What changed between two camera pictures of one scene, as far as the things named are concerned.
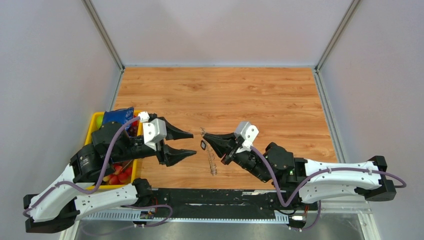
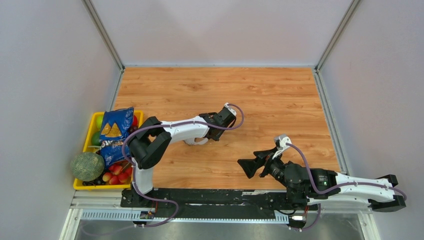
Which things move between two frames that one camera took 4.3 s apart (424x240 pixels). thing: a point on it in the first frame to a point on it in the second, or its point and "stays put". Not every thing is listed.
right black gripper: [225, 146] to [264, 158]
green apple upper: [99, 120] stays put
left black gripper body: [160, 150] to [218, 137]
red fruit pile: [121, 173] stays put
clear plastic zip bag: [214, 169] to [192, 141]
